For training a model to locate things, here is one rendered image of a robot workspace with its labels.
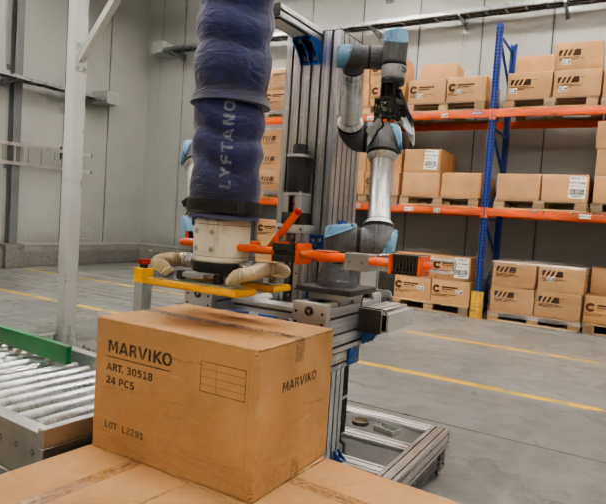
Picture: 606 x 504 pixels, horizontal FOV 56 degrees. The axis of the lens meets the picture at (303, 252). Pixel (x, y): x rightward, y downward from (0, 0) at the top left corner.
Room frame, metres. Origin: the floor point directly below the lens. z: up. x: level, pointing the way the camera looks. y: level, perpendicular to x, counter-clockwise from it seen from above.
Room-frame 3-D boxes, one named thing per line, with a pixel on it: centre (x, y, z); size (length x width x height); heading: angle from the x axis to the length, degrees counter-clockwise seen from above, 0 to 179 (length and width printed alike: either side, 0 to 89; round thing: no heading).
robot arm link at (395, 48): (1.80, -0.24, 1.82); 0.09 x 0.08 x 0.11; 176
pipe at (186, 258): (1.74, 0.25, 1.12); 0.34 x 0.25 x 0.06; 60
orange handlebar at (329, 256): (1.74, 0.02, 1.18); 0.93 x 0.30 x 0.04; 60
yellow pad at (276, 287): (1.82, 0.20, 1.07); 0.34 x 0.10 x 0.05; 60
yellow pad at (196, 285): (1.66, 0.30, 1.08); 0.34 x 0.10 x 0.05; 60
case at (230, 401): (1.73, 0.25, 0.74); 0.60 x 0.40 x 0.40; 60
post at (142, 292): (2.67, 0.74, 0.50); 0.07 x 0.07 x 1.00; 56
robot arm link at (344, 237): (2.11, -0.14, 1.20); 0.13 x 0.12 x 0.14; 86
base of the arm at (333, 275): (2.11, -0.13, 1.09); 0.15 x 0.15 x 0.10
